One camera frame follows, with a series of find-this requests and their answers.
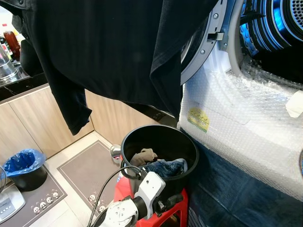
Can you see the white washing machine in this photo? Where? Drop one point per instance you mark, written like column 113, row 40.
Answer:
column 236, row 118

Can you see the red plastic stool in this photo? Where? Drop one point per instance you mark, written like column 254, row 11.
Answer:
column 179, row 213

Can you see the blue denim jeans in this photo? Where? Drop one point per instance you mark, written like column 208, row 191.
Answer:
column 165, row 168

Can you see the brown crumpled cloth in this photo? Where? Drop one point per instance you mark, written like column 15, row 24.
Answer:
column 144, row 156

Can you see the dark blue floor cloth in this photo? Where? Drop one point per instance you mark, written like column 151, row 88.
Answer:
column 236, row 203

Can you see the black round bucket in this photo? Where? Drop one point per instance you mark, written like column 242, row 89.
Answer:
column 156, row 137

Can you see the small metal can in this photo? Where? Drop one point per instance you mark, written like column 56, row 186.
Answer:
column 115, row 153

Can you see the grey bordered floor mat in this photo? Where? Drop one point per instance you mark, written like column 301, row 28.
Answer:
column 90, row 170

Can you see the yellow green sticker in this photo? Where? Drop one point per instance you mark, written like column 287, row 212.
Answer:
column 199, row 119

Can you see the clear bubble wrap sheet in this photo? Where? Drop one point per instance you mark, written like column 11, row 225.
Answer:
column 236, row 127

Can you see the black trash bin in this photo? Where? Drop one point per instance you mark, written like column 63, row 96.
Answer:
column 28, row 179

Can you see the blue bin bag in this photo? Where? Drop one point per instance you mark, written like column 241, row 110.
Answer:
column 21, row 161

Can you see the white foam piece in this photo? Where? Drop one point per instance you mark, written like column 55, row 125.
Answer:
column 294, row 104

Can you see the white bathroom scale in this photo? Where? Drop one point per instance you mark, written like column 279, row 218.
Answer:
column 8, row 203

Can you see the silver round washer door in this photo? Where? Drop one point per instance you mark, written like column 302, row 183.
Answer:
column 206, row 47

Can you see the light wooden cabinet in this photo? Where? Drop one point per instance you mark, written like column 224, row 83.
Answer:
column 28, row 123

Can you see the dark hanging garment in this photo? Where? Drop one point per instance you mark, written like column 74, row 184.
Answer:
column 109, row 47

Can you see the black counter top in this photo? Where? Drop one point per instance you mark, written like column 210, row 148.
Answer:
column 19, row 87

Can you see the clear glass jug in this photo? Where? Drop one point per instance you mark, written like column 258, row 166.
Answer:
column 4, row 68

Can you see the dark sauce bottle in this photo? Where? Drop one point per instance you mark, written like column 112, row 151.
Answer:
column 12, row 45

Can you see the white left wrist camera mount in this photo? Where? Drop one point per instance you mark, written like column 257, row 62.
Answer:
column 151, row 187

